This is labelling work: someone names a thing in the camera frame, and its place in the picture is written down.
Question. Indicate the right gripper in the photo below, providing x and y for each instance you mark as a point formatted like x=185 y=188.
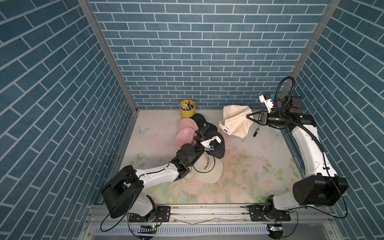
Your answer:
x=262 y=116

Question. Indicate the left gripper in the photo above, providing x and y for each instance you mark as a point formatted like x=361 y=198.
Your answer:
x=198 y=139

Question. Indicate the beige Colorado cap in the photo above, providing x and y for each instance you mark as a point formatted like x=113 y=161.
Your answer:
x=235 y=121
x=207 y=169

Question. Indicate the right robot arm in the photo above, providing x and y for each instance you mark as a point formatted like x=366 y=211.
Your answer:
x=322 y=186

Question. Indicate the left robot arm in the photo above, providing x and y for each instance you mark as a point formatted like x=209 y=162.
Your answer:
x=122 y=193

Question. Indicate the black cap rear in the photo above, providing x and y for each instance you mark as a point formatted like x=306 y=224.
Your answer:
x=209 y=128

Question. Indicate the black cap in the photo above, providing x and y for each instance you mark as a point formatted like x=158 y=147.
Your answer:
x=220 y=151
x=209 y=128

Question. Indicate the pink baseball cap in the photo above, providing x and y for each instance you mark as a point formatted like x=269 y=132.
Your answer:
x=186 y=132

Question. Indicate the black cap front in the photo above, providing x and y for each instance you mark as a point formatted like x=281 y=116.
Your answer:
x=220 y=151

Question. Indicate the black white marker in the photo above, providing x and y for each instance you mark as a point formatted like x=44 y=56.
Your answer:
x=256 y=131

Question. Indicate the yellow pen cup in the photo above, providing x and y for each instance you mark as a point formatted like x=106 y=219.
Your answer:
x=187 y=108

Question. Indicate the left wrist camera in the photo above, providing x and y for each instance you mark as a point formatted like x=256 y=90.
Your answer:
x=211 y=144

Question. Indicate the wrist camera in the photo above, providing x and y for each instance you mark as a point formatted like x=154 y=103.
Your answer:
x=267 y=99
x=211 y=144

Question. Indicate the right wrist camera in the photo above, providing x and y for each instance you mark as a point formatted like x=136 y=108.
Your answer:
x=267 y=99

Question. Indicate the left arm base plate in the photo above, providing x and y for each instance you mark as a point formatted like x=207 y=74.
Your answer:
x=161 y=214

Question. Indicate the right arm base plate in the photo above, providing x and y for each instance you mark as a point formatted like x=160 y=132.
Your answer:
x=260 y=213

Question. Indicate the aluminium front rail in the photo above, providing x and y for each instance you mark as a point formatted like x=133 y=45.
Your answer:
x=211 y=222

